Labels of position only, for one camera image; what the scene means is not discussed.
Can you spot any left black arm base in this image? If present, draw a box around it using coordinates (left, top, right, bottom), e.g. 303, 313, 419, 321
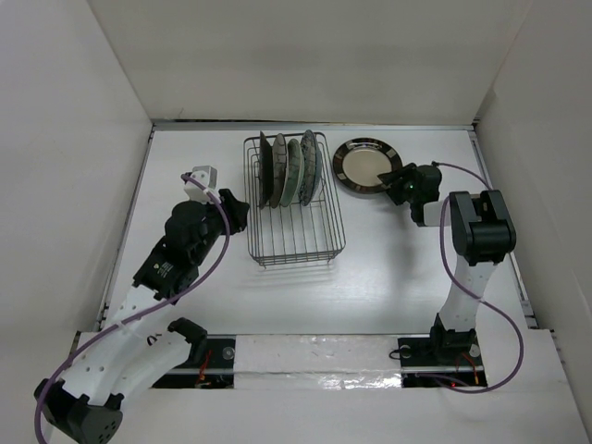
152, 335, 236, 389

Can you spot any metal rail bar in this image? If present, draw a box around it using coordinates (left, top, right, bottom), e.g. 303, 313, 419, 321
166, 365, 485, 376

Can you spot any black striped rim plate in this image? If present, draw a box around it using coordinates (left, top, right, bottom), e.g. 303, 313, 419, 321
332, 137, 402, 194

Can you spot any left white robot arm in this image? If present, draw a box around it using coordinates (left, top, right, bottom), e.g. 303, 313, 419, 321
34, 189, 250, 443

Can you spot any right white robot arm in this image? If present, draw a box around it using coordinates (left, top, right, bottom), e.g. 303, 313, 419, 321
378, 162, 516, 364

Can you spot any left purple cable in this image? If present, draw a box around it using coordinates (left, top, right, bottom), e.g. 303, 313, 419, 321
34, 173, 231, 443

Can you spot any brown rimmed cream plate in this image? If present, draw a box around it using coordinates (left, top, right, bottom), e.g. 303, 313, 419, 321
258, 131, 274, 208

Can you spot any teal flower plate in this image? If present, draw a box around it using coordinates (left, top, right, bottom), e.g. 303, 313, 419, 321
279, 138, 303, 207

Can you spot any tree pattern cream plate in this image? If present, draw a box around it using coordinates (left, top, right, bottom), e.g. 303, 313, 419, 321
269, 133, 288, 208

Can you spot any blue floral pattern plate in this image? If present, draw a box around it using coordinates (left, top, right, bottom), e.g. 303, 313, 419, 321
299, 129, 323, 206

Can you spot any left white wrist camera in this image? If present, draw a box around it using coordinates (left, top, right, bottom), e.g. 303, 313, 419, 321
181, 166, 219, 204

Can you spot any grey wire dish rack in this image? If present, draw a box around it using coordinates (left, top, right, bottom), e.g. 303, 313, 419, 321
243, 131, 346, 266

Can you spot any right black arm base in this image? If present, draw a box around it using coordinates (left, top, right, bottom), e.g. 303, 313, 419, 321
389, 337, 487, 389

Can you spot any purple cable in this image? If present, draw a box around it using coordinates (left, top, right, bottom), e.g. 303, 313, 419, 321
34, 173, 231, 443
432, 161, 526, 393

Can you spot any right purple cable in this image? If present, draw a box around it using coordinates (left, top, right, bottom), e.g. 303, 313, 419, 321
432, 161, 526, 393

